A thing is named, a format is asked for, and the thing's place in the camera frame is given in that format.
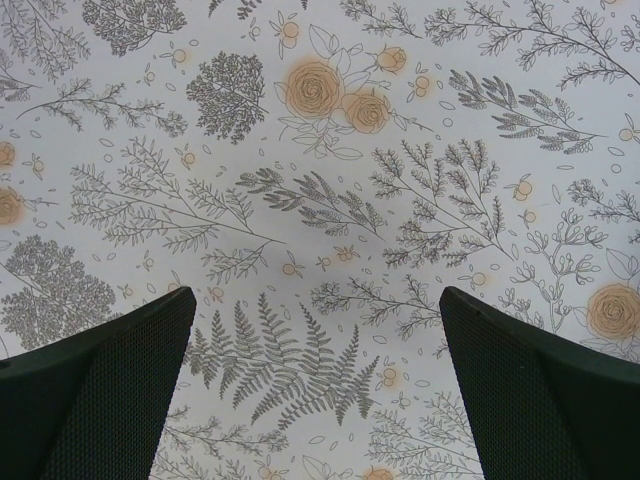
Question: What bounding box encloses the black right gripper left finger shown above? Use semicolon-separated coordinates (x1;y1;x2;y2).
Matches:
1;287;196;480

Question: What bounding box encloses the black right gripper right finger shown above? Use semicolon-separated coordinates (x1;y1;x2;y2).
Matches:
439;287;639;480

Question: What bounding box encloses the floral patterned table mat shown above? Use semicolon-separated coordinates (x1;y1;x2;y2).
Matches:
1;1;639;479

